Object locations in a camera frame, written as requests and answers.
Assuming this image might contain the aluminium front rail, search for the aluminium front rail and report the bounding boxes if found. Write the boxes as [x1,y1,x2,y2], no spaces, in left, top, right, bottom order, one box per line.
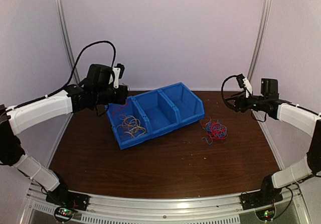
[20,181,309,224]

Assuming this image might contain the right aluminium frame post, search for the right aluminium frame post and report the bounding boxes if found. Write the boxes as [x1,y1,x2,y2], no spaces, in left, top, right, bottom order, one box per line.
[247,0,272,81]

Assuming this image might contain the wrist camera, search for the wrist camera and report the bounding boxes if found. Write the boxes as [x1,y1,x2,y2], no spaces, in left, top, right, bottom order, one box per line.
[109,63,125,89]
[236,74,253,98]

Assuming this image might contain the right black sleeved cable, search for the right black sleeved cable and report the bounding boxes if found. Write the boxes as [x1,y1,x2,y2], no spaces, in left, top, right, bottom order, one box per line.
[221,74,245,113]

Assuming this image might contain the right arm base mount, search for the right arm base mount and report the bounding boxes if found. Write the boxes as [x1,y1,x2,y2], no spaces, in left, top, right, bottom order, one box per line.
[239,191,283,222]

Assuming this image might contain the left black sleeved cable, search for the left black sleeved cable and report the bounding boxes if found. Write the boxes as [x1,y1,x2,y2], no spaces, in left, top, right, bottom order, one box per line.
[0,40,117,114]

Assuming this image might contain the blue three-compartment bin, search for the blue three-compartment bin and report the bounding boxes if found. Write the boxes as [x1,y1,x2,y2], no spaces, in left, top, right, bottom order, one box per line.
[107,82,205,150]

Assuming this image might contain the black sleeved cable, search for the black sleeved cable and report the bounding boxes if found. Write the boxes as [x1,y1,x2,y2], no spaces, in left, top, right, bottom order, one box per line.
[0,40,117,114]
[221,74,245,113]

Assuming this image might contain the aluminium frame post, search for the aluminium frame post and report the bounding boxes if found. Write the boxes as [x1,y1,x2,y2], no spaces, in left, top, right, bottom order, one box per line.
[55,0,81,83]
[247,0,272,81]

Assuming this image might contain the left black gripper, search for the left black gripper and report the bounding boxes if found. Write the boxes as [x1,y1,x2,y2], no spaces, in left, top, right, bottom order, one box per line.
[94,84,128,105]

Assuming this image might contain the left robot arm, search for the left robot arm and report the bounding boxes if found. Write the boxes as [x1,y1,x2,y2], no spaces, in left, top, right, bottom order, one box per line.
[1,63,128,206]

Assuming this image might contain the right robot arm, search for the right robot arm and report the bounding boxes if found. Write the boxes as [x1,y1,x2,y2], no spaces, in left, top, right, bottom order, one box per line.
[221,74,320,205]

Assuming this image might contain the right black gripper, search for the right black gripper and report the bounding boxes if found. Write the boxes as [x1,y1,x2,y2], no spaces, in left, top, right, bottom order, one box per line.
[224,89,267,113]

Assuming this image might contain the red blue cables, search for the red blue cables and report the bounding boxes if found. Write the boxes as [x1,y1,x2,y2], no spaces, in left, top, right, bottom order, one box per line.
[200,117,229,146]

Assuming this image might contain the yellow cable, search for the yellow cable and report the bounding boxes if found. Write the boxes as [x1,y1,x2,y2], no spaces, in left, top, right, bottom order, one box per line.
[115,113,146,138]
[122,118,146,137]

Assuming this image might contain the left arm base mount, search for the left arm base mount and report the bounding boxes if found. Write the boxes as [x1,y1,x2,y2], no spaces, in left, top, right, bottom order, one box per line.
[46,192,89,223]

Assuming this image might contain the left aluminium frame post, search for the left aluminium frame post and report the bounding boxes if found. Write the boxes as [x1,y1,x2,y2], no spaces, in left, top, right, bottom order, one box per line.
[55,0,81,83]

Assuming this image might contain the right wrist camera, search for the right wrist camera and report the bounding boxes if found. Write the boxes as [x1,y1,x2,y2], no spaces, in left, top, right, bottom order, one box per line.
[236,74,253,98]

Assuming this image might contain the red cable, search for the red cable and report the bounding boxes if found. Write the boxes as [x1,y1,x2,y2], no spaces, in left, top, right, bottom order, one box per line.
[111,100,128,118]

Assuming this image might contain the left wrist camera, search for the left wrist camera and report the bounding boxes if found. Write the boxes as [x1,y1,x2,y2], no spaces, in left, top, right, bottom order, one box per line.
[109,63,125,89]

